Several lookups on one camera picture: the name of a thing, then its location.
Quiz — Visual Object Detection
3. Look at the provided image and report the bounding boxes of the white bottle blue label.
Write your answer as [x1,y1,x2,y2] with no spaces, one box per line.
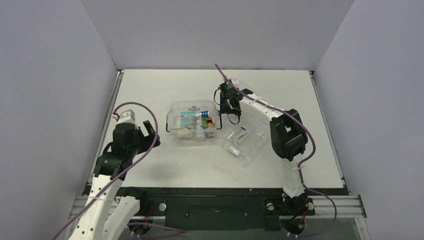
[187,110,209,118]

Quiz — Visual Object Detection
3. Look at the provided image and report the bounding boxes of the brown bottle orange label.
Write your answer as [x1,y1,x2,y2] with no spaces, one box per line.
[206,117,215,130]

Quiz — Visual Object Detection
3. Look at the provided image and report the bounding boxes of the small green box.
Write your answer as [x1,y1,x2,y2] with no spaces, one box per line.
[200,116,208,129]

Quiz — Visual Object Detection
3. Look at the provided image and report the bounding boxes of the teal packet of supplies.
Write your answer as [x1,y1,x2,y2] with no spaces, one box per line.
[179,111,196,129]

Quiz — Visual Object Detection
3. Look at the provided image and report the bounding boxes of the clear plastic medicine box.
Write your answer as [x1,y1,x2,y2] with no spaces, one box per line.
[165,100,220,146]

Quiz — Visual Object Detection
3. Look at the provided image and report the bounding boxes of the blue white wipe packets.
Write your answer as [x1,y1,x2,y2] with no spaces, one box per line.
[231,126,248,145]

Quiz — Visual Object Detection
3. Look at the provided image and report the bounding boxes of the white bottle green label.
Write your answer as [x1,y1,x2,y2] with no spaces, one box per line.
[195,125,206,141]

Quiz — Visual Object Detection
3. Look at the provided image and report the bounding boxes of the clear plastic divider tray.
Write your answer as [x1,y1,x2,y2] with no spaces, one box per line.
[221,125,270,168]

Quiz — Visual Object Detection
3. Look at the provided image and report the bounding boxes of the white bandage roll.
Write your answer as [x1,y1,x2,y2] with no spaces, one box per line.
[228,145,243,158]

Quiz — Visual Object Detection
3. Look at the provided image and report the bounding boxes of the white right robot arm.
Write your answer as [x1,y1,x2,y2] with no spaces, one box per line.
[218,80,314,215]

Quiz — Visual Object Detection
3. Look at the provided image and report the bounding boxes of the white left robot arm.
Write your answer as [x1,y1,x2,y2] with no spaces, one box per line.
[69,119,160,240]

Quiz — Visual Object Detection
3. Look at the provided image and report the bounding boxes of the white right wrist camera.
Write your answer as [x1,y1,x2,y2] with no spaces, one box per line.
[228,78,240,86]

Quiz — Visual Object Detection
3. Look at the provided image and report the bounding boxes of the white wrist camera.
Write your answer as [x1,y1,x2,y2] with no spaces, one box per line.
[228,78,240,86]
[111,109,137,128]

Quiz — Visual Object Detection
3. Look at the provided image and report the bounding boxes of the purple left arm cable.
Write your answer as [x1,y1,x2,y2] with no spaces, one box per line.
[51,101,186,240]

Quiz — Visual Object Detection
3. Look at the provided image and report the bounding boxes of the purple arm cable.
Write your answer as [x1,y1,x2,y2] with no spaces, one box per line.
[214,63,338,238]
[51,101,186,240]

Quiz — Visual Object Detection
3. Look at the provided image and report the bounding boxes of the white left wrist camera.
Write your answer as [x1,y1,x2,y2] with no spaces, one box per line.
[111,109,137,128]

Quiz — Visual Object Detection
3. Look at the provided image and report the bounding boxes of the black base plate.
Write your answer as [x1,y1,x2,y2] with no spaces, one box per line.
[82,187,350,232]

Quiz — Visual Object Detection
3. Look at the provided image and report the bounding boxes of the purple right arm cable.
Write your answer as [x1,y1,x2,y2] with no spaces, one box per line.
[214,63,338,238]

